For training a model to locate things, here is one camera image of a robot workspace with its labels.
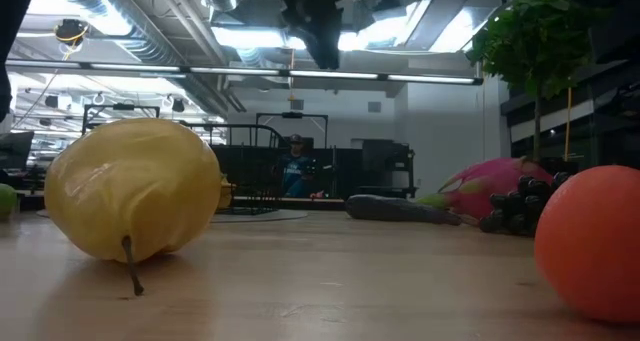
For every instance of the dark monitor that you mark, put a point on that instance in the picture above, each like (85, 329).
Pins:
(15, 150)

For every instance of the long ceiling light bar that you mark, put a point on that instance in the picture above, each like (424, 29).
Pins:
(330, 74)

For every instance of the yellow pear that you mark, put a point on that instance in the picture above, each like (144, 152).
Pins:
(132, 186)

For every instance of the black background cabinet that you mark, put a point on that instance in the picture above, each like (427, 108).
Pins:
(385, 166)

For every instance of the dark grape bunch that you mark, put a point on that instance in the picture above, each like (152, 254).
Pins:
(520, 211)

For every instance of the black background rig frame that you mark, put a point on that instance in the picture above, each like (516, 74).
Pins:
(292, 115)
(125, 107)

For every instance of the grey round plate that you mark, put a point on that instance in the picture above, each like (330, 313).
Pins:
(260, 216)

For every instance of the person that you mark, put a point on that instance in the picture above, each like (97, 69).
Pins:
(296, 173)

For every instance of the dark purple eggplant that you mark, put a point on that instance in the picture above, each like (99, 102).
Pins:
(400, 210)

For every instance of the black aluminium table frame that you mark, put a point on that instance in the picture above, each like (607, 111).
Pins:
(300, 203)

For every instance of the black round ceiling fixture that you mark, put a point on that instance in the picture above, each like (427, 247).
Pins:
(71, 31)

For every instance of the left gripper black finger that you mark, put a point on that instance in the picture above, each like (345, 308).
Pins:
(325, 48)

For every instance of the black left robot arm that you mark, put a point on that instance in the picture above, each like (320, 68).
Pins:
(10, 11)

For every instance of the orange tangerine cluster with leaves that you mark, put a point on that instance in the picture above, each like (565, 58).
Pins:
(595, 241)

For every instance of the green leafy plant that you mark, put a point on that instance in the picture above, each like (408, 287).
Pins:
(535, 36)

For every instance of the green bean bundle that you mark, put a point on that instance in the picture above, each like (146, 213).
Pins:
(6, 201)

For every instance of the pink dragon fruit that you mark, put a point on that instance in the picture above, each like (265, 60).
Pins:
(480, 186)

